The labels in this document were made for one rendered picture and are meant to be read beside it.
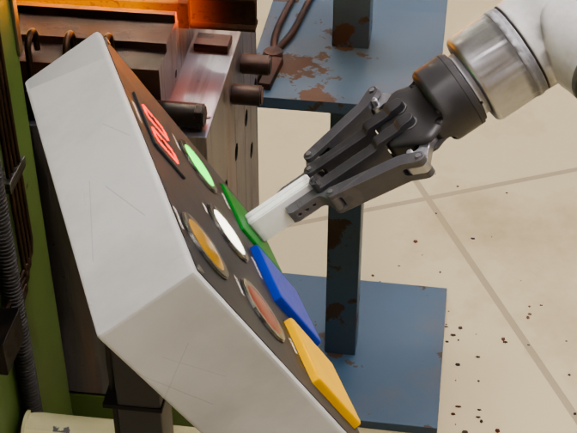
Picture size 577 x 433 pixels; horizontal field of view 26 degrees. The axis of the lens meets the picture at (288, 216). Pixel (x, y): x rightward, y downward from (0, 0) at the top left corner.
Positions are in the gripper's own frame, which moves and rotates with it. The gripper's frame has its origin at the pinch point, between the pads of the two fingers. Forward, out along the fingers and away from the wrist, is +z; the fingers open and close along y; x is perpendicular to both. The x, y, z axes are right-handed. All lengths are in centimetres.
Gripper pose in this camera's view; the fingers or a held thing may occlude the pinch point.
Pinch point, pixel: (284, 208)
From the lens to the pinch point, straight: 116.3
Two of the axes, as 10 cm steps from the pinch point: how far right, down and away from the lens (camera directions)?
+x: -4.8, -5.9, -6.5
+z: -8.2, 5.6, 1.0
